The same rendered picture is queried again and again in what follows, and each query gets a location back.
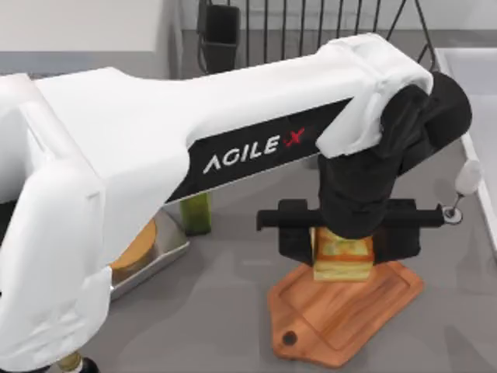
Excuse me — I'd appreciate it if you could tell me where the yellow sandwich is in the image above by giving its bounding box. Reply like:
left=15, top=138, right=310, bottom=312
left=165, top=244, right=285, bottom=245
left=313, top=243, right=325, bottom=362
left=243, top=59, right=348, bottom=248
left=311, top=226, right=374, bottom=282

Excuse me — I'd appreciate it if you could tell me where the clear wine glass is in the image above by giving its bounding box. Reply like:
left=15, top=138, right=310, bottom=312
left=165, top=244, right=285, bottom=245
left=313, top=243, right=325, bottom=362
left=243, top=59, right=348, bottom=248
left=442, top=159, right=483, bottom=227

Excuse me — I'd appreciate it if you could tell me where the wooden cutting board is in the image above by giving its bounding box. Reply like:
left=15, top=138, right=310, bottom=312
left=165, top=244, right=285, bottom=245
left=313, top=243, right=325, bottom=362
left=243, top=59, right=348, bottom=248
left=266, top=259, right=426, bottom=368

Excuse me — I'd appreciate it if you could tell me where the green bottle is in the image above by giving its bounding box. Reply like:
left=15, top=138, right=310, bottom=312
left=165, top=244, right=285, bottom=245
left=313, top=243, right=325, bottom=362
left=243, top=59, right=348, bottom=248
left=179, top=191, right=214, bottom=237

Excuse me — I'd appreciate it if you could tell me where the metal tray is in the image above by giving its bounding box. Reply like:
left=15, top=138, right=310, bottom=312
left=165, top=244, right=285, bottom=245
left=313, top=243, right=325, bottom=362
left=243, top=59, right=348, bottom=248
left=107, top=211, right=192, bottom=301

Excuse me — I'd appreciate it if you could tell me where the round yellow bread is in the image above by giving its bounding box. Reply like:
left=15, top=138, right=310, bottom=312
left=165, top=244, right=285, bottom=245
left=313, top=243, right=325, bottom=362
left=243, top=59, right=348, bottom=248
left=109, top=218, right=158, bottom=272

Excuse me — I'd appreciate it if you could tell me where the black utensil holder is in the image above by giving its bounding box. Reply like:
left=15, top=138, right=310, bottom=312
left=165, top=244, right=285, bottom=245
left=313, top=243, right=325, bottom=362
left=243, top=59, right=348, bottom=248
left=196, top=3, right=241, bottom=74

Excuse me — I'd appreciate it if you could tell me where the dark bottle with gold neck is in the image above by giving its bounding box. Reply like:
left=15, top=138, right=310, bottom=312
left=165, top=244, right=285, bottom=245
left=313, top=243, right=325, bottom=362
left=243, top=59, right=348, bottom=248
left=53, top=348, right=103, bottom=373

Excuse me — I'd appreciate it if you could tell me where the black wire rack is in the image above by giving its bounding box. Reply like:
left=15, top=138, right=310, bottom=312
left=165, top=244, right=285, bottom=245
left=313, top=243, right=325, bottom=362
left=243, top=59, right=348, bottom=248
left=196, top=0, right=435, bottom=75

